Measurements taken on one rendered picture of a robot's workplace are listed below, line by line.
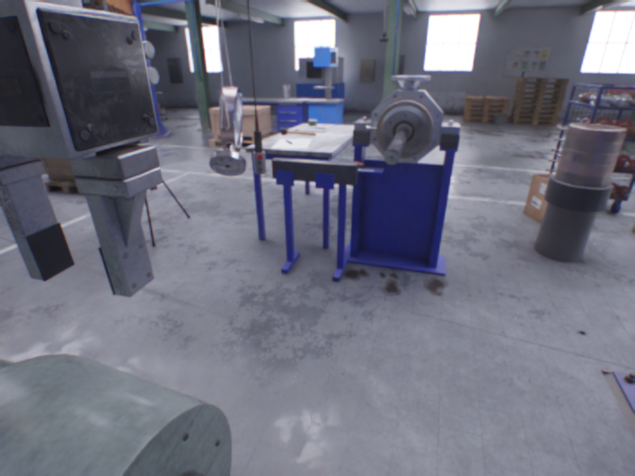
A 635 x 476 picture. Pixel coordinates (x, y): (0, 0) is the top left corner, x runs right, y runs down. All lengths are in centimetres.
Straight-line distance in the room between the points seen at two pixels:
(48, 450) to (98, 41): 38
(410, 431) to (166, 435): 148
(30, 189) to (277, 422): 146
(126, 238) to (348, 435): 145
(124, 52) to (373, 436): 164
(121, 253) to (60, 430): 19
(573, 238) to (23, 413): 342
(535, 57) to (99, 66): 1413
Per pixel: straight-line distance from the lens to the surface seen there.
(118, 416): 42
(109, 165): 42
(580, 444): 206
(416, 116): 241
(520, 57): 1426
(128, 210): 46
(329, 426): 178
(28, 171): 58
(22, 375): 51
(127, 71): 45
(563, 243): 348
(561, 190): 333
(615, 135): 330
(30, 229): 59
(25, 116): 42
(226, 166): 204
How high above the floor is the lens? 145
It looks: 26 degrees down
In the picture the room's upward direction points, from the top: straight up
